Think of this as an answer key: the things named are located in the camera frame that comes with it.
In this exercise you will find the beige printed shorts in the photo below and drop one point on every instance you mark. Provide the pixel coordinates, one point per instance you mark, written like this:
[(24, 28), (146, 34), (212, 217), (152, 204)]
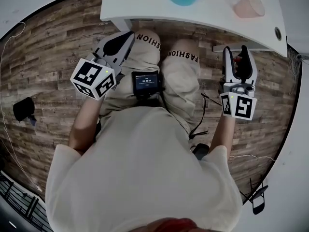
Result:
[(181, 86)]

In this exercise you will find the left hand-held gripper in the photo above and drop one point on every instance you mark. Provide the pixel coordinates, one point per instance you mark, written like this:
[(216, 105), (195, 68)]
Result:
[(94, 81)]

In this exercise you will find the person's right leg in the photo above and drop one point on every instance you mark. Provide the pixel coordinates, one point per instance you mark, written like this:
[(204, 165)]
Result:
[(184, 45)]

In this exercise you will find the person's right forearm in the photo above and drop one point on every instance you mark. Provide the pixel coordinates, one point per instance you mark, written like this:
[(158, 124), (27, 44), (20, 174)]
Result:
[(223, 134)]

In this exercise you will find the black folding chair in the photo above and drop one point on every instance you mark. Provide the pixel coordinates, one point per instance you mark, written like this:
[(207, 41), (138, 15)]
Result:
[(259, 202)]

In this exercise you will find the person's beige shirt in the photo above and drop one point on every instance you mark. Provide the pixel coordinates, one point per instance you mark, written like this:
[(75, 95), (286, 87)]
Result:
[(144, 173)]

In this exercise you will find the person's left forearm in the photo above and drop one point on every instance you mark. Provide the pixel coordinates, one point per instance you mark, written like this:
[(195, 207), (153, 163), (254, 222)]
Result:
[(84, 124)]

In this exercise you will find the black screen device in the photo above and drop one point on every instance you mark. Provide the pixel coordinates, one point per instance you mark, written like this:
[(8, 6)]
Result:
[(146, 82)]

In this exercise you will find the black cylindrical pouch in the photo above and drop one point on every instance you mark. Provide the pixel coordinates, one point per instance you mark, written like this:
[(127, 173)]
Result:
[(23, 109)]

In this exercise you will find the pink textured cup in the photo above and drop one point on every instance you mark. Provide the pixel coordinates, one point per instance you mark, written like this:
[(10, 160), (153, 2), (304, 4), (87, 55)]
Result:
[(248, 6)]

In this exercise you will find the black metal railing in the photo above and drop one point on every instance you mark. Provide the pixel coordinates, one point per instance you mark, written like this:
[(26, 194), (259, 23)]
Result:
[(17, 202)]

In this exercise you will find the person's head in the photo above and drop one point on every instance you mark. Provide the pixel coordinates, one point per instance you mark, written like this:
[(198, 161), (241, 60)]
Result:
[(171, 226)]

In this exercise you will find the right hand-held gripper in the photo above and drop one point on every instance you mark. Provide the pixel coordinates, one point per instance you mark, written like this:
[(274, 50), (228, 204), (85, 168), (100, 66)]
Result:
[(241, 105)]

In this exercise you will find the person's right hand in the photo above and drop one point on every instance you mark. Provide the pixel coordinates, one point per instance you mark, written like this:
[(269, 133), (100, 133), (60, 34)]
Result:
[(235, 60)]

